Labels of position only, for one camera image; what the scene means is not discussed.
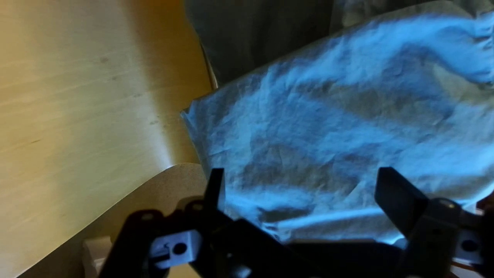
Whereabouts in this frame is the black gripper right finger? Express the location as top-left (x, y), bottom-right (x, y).
top-left (376, 167), bottom-right (430, 238)

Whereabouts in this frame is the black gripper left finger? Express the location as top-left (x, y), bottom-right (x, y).
top-left (204, 169), bottom-right (225, 212)

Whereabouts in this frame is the light blue cloth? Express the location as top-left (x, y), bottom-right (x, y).
top-left (184, 0), bottom-right (494, 243)

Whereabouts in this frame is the light wooden folding chair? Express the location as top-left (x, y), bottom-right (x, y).
top-left (0, 0), bottom-right (212, 278)

